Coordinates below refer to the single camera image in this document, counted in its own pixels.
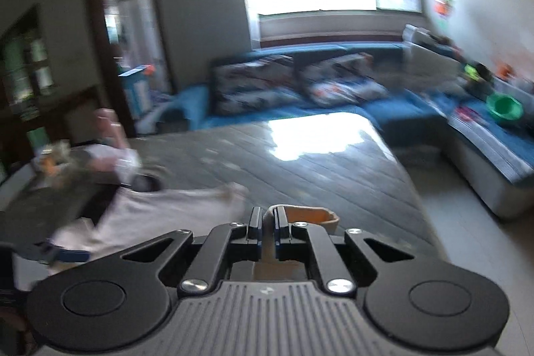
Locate blue storage box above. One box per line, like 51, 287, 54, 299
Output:
118, 64, 154, 120

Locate green basin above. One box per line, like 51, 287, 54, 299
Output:
485, 92, 525, 128

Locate black round cooktop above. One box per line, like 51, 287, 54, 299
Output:
120, 171, 164, 193

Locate yellow green toy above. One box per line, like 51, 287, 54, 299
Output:
462, 63, 494, 85

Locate grey quilted star table cover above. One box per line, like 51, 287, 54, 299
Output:
54, 108, 449, 284

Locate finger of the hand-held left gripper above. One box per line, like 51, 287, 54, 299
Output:
12, 241, 92, 265

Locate colourful pinwheel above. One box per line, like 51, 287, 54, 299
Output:
432, 0, 456, 22

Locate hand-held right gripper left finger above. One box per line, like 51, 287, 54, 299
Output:
121, 207, 264, 296

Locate cream white garment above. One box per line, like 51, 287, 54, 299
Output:
50, 183, 339, 282

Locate dark wooden door frame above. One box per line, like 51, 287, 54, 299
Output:
82, 0, 177, 139

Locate blue sofa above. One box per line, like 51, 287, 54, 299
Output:
138, 41, 534, 219

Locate pink bottle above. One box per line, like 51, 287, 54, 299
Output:
94, 108, 126, 151

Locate large butterfly print pillow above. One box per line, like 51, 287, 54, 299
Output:
212, 55, 303, 115

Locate grey cushion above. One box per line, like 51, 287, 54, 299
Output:
401, 23, 466, 90

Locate white bowl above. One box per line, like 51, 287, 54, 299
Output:
32, 141, 73, 178

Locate tissue box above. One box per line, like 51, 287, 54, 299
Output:
85, 144, 142, 187

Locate dark wooden glass cabinet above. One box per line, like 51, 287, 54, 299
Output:
0, 5, 103, 184

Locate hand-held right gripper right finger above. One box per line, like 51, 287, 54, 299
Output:
273, 208, 418, 293

